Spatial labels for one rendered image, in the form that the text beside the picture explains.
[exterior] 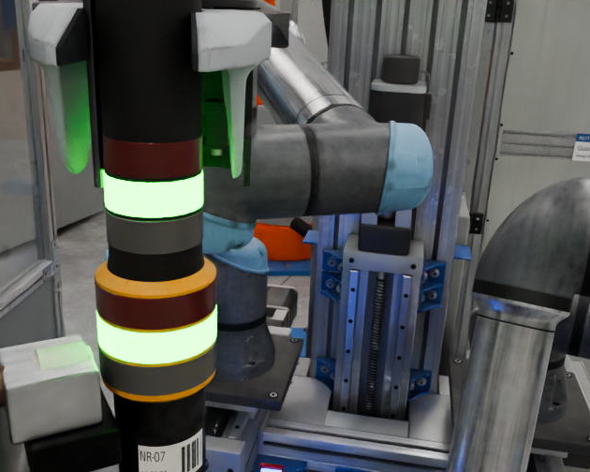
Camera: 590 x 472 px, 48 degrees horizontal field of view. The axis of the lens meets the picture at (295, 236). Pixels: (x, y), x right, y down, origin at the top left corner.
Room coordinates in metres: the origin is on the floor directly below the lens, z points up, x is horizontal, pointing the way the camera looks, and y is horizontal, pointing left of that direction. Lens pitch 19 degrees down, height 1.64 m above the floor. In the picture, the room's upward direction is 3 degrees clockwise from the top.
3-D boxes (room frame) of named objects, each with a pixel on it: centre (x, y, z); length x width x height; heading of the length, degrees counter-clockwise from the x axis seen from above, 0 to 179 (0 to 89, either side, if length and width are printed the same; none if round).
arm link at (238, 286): (1.04, 0.11, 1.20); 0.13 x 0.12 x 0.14; 107
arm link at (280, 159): (0.51, 0.05, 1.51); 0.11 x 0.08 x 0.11; 107
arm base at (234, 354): (1.04, 0.10, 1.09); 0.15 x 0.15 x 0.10
